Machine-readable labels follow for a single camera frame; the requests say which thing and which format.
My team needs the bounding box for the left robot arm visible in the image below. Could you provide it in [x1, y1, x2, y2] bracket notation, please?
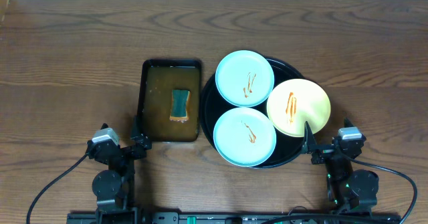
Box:
[86, 116, 152, 213]

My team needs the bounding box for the yellow plate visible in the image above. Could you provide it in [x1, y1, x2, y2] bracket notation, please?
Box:
[266, 79, 331, 137]

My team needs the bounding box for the light blue plate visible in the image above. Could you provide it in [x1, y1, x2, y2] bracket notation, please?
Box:
[213, 107, 277, 167]
[215, 50, 275, 107]

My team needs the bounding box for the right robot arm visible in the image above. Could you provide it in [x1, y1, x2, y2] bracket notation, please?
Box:
[302, 119, 379, 215]

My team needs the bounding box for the green and yellow sponge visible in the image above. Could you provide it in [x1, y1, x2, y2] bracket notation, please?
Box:
[169, 89, 191, 122]

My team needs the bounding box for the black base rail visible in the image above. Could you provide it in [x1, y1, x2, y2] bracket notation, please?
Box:
[66, 211, 402, 224]

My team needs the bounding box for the black rectangular water tray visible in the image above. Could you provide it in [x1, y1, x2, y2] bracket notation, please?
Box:
[136, 59, 201, 142]

